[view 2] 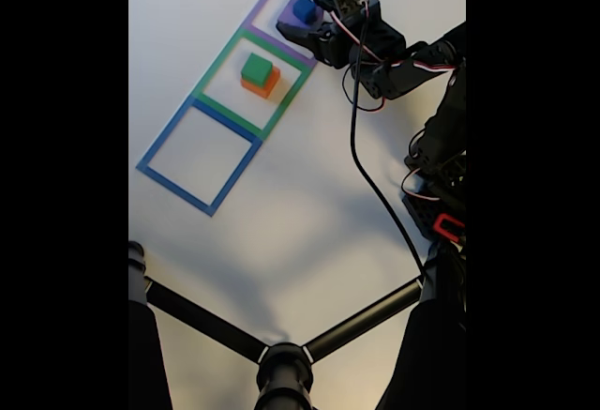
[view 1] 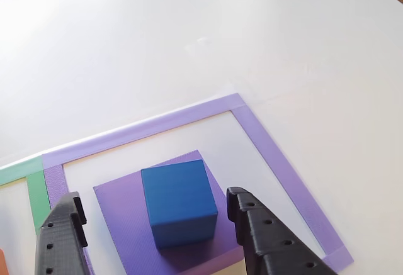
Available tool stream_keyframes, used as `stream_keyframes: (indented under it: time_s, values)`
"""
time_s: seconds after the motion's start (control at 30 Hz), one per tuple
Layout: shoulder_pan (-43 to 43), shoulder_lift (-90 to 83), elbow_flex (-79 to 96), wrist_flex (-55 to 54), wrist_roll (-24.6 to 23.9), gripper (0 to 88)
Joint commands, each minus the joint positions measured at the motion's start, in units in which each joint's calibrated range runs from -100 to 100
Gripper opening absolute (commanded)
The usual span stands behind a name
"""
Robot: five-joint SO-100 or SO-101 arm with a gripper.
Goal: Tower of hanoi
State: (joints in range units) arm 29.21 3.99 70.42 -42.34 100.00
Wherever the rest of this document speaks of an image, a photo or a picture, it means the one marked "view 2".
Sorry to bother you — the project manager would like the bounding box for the small blue cube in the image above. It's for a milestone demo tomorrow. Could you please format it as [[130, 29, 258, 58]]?
[[292, 0, 319, 24]]

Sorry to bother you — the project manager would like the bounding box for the purple block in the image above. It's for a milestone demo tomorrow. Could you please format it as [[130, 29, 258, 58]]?
[[276, 0, 325, 34]]

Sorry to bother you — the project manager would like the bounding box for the green cube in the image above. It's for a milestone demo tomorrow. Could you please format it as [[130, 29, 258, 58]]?
[[240, 52, 274, 85]]

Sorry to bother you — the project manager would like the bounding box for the orange block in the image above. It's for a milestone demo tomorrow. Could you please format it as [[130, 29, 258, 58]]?
[[240, 65, 282, 100]]

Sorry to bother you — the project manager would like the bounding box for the purple tape square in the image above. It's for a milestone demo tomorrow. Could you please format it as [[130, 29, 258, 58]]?
[[243, 0, 335, 68]]

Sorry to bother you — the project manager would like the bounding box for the green tape square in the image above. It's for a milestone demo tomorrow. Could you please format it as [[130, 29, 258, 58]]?
[[192, 27, 311, 142]]

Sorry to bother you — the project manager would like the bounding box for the red clamp part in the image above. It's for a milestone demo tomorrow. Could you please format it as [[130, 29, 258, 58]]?
[[431, 212, 467, 242]]

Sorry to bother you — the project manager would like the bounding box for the blue tape square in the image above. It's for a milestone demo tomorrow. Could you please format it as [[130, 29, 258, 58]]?
[[135, 94, 263, 218]]

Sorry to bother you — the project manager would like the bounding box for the black tripod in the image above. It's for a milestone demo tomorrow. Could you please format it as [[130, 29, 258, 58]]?
[[128, 239, 467, 410]]

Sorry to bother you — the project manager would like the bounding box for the black camera cable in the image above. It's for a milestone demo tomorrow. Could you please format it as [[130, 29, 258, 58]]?
[[349, 1, 427, 284]]

